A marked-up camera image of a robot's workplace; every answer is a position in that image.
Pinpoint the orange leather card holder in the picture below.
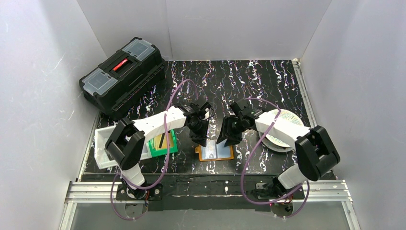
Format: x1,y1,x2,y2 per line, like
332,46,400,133
195,145,234,161

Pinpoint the dark credit card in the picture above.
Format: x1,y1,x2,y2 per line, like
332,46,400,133
158,133,166,149

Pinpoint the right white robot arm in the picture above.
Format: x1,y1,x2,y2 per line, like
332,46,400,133
217,99,340,193

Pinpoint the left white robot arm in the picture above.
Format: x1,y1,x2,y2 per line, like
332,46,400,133
104,101,212,190

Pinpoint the gold card in bin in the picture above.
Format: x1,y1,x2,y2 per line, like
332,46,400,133
152,130,175,150

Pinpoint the white filament spool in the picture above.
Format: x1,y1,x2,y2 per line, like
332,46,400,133
254,109,310,153

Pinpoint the green plastic bin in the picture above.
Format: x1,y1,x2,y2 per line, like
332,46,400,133
147,130,178,158

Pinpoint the black plastic toolbox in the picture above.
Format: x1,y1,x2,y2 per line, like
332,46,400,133
79,37,165,120

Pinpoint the white foam tray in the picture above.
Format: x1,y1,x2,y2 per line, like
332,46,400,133
94,126,152,170

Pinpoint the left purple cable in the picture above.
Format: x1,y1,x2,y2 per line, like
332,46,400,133
110,79,199,221

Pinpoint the purple cable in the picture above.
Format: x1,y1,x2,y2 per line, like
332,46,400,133
240,97,310,219
110,79,199,221

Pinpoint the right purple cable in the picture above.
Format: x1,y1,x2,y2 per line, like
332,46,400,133
240,97,310,219

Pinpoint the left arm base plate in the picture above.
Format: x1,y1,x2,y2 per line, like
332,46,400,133
115,184,163,201

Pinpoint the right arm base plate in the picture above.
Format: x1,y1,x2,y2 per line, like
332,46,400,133
253,182,305,201

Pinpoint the aluminium frame rail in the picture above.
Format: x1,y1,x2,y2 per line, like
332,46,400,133
59,176,360,230

